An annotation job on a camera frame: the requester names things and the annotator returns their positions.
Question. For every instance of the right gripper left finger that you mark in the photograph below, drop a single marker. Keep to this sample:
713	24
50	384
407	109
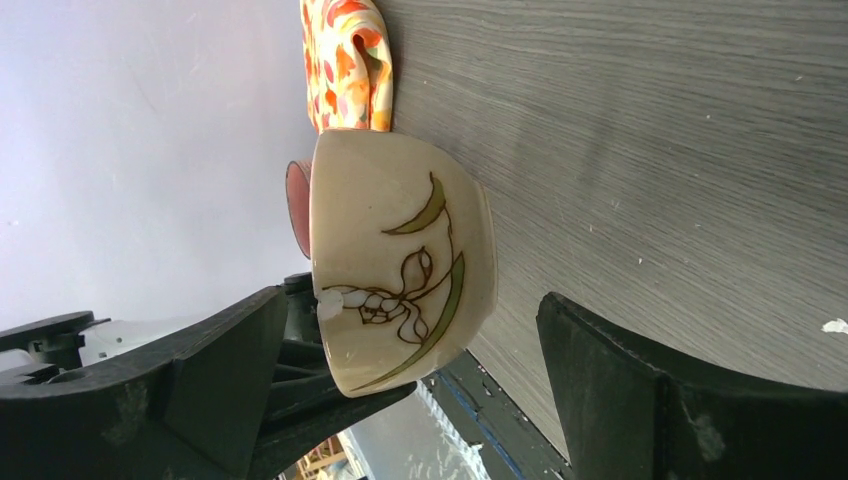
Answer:
188	405

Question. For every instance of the white ceramic bowl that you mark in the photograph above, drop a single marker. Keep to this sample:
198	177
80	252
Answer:
404	260

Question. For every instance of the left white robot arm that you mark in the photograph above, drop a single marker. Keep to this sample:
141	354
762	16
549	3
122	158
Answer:
119	338

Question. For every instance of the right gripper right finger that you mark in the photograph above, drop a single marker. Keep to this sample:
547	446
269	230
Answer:
633	408

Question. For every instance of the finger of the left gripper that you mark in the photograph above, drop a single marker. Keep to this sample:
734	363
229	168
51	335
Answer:
305	406

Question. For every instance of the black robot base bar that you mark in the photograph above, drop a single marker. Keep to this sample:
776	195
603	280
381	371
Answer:
487	419

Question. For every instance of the pink glass mug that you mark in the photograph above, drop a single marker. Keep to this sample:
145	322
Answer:
297	189

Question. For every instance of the orange floral cloth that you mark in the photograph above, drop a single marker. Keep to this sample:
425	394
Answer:
348	65

